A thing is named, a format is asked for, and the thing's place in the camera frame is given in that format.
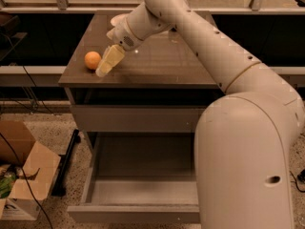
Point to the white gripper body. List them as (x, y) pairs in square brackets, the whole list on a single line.
[(121, 35)]

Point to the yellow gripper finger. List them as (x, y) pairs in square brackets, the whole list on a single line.
[(111, 57)]

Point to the orange fruit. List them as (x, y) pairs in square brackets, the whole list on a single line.
[(92, 60)]

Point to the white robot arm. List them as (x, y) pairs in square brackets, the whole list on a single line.
[(242, 140)]

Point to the closed grey top drawer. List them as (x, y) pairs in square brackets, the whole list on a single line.
[(135, 120)]

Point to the grey drawer cabinet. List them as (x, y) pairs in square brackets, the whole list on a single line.
[(162, 73)]

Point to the open grey middle drawer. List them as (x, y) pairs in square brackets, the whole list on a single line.
[(144, 178)]

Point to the white paper bowl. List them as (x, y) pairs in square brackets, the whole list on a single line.
[(118, 19)]

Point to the open cardboard box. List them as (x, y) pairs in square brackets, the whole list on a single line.
[(35, 167)]

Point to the green item in box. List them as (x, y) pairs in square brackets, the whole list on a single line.
[(6, 184)]

